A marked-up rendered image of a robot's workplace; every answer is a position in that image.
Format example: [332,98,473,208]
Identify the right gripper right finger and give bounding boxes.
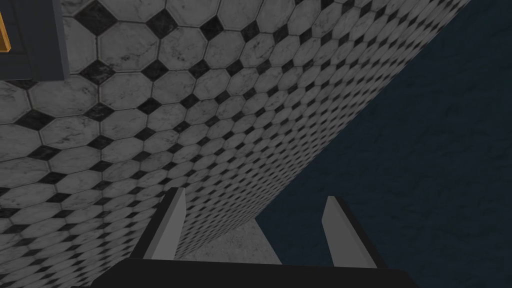
[321,195,388,269]

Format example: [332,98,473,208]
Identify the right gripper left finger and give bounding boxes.
[129,187,187,261]

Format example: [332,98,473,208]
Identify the dark grey cabinet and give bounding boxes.
[0,0,71,83]

